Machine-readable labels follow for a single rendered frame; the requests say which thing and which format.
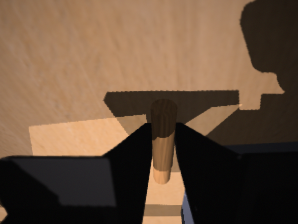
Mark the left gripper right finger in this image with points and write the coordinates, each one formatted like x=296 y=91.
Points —
x=221 y=187

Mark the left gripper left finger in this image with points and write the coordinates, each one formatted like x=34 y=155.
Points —
x=114 y=183

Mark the dark grey open box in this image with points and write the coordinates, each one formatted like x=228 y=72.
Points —
x=186 y=215

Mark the wooden peg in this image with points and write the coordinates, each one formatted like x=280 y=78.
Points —
x=163 y=122

